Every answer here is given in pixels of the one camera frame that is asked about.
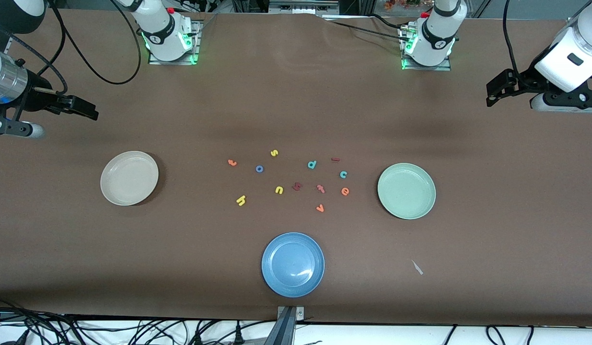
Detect beige brown plate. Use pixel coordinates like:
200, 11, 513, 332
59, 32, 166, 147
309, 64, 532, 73
100, 150, 160, 207

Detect orange flowers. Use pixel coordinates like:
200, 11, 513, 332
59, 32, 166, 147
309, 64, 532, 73
384, 0, 423, 11

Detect light green plate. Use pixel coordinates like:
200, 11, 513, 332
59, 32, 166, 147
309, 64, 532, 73
377, 162, 437, 220

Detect brown paper table cover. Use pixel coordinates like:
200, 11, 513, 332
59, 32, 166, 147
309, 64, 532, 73
0, 9, 592, 327

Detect blue plate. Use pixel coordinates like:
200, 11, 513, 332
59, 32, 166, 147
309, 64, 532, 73
261, 232, 325, 299

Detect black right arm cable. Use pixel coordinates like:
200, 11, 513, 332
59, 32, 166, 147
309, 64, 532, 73
8, 0, 142, 95

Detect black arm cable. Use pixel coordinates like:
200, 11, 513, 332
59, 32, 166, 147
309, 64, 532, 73
502, 0, 529, 84
8, 0, 142, 95

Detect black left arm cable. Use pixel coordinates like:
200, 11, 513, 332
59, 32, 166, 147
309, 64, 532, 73
502, 0, 529, 84

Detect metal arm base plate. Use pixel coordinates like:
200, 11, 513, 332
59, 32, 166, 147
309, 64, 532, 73
148, 20, 201, 65
400, 26, 452, 71

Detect black base cable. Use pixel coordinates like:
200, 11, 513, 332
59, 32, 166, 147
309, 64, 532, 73
368, 13, 411, 35
322, 18, 411, 41

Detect silver frame bar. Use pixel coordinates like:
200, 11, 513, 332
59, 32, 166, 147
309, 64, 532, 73
268, 0, 340, 16

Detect silver mount bracket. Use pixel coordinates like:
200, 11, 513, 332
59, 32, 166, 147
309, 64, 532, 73
277, 306, 306, 322

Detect dark aluminium mount post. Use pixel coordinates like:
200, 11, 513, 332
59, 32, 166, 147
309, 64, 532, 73
268, 307, 297, 345

